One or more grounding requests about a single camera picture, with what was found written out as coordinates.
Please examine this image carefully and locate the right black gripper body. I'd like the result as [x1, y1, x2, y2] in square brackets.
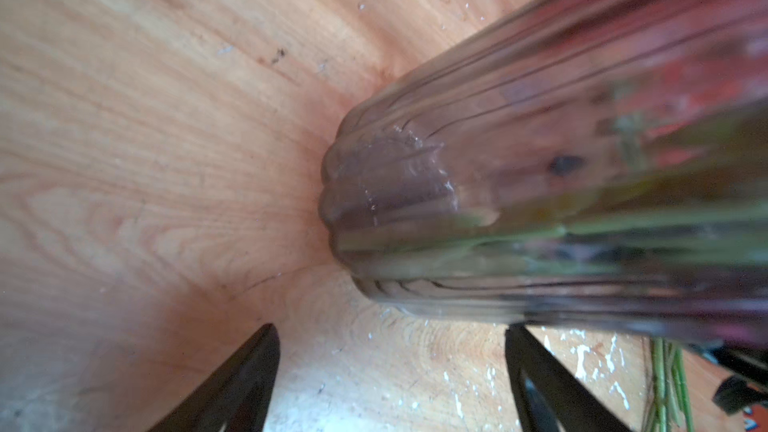
[689, 343, 767, 415]

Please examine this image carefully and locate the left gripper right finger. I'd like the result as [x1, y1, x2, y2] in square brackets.
[504, 324, 629, 431]

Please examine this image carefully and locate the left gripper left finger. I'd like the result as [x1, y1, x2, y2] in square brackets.
[151, 324, 280, 432]

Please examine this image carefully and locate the dark smoked glass vase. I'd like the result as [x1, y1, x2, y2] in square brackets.
[319, 0, 767, 348]

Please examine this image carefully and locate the small pink flower bunch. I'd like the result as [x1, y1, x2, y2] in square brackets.
[641, 338, 695, 432]

